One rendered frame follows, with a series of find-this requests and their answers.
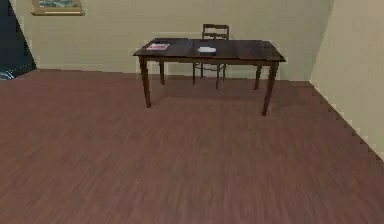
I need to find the pink book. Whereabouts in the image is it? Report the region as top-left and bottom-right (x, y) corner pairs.
(146, 43), (171, 52)

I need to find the dark brown wooden table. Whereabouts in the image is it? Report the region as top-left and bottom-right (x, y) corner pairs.
(132, 37), (287, 117)

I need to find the dark brown wooden chair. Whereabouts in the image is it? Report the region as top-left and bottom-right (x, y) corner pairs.
(191, 23), (231, 91)

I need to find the wooden framed wall picture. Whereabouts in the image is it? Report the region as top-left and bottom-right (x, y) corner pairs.
(30, 0), (85, 17)

